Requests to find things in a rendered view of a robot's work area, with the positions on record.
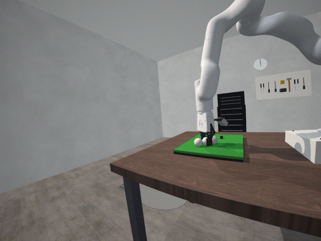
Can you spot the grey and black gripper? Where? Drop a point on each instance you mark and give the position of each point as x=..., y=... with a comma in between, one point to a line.
x=205, y=125

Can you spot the green turf mat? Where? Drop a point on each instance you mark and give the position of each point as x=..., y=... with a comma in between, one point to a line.
x=227, y=148

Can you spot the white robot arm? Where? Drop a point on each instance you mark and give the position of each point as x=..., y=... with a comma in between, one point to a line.
x=290, y=27

